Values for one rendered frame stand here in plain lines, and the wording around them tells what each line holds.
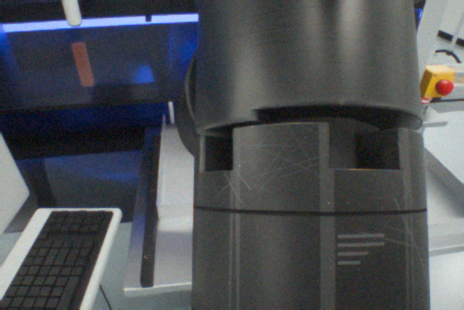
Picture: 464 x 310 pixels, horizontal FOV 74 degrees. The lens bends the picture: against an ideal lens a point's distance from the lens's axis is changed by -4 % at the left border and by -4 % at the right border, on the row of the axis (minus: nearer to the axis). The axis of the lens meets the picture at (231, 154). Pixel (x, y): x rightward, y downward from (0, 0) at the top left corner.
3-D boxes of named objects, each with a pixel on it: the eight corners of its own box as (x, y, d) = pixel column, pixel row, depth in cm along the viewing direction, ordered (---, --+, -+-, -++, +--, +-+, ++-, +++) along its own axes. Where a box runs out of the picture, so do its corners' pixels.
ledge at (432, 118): (381, 106, 99) (383, 101, 98) (418, 104, 101) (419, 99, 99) (407, 128, 88) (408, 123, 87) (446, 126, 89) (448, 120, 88)
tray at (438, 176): (300, 138, 81) (302, 126, 79) (393, 131, 83) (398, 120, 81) (359, 246, 53) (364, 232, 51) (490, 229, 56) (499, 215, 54)
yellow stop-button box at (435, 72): (408, 87, 88) (416, 62, 83) (430, 86, 88) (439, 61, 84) (424, 99, 82) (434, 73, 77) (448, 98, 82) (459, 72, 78)
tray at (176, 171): (164, 125, 86) (162, 113, 84) (259, 118, 89) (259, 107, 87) (158, 219, 58) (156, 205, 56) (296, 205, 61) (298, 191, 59)
